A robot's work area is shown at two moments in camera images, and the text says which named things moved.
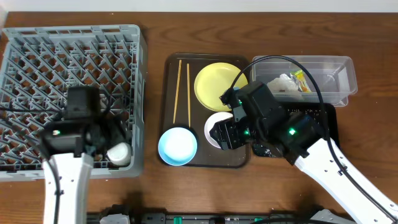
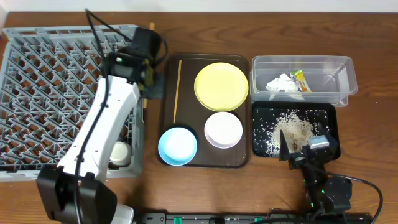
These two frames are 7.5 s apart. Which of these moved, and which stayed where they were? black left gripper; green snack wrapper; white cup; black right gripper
Moved: black left gripper; black right gripper
Stayed: green snack wrapper; white cup
